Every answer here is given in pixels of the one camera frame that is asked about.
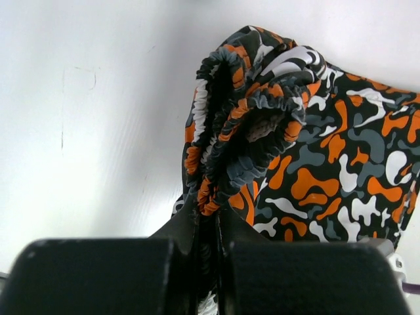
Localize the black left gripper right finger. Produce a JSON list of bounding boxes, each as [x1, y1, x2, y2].
[[215, 210, 410, 314]]

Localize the orange camouflage shorts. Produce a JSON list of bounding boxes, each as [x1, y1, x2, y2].
[[170, 24, 420, 314]]

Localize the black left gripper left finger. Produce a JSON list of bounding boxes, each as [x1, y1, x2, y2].
[[1, 201, 199, 314]]

